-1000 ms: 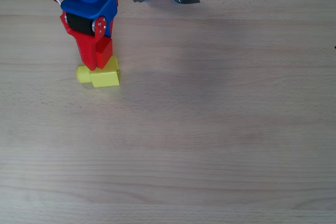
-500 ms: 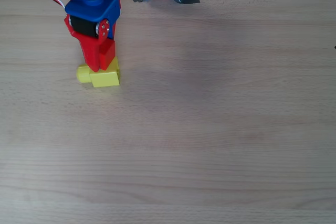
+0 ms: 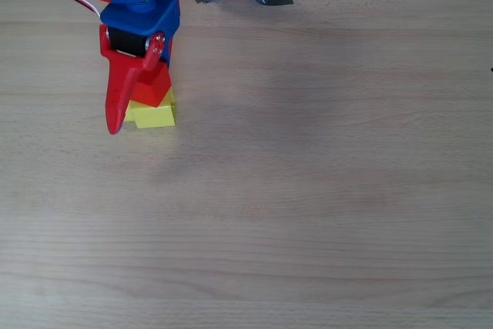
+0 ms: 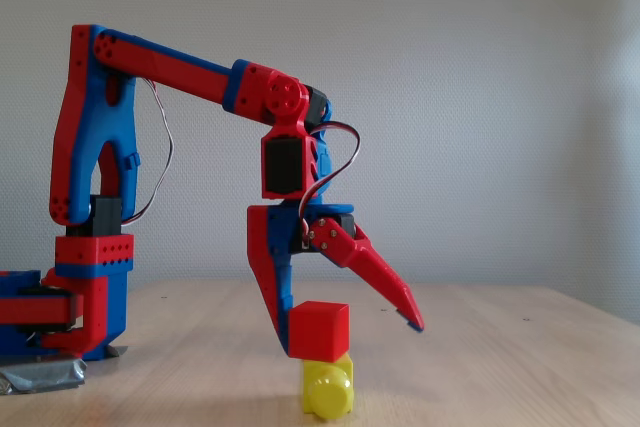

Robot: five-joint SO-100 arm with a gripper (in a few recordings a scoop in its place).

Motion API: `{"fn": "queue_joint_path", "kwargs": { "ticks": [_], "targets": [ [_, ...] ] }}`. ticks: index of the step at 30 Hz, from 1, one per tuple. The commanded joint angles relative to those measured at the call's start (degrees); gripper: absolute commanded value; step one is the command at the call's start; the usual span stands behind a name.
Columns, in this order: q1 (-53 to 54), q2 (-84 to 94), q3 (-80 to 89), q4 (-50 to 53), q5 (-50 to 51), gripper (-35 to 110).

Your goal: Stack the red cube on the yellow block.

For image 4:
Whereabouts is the red cube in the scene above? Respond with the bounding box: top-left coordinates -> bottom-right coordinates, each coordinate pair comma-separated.
287,300 -> 351,364

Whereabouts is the yellow block with round stud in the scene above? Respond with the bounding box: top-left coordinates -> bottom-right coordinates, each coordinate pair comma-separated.
300,352 -> 357,422

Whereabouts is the red white servo cable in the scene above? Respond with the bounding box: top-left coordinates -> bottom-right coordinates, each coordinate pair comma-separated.
298,121 -> 363,237
119,77 -> 176,227

